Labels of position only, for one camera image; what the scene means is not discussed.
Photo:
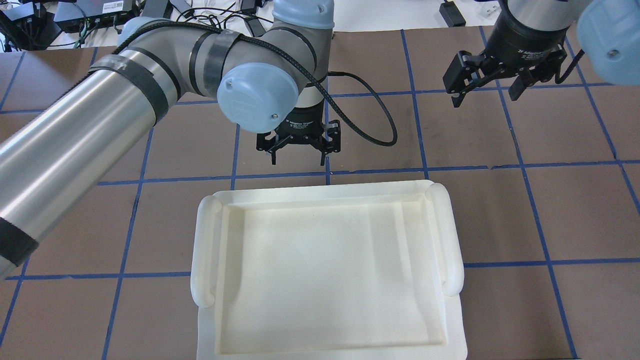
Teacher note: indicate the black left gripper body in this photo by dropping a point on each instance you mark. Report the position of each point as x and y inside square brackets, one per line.
[300, 123]

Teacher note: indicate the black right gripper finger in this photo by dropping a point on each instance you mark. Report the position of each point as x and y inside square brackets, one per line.
[518, 87]
[457, 99]

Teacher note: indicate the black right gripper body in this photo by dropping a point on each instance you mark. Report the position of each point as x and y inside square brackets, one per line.
[525, 34]

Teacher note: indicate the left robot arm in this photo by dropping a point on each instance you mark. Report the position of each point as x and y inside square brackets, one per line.
[52, 162]

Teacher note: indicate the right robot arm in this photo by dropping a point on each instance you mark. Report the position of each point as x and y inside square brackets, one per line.
[607, 31]

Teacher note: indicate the black power adapter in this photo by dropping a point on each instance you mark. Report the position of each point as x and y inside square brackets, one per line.
[451, 14]

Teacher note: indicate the white plastic tray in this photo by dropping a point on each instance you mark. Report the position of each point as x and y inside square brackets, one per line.
[367, 271]

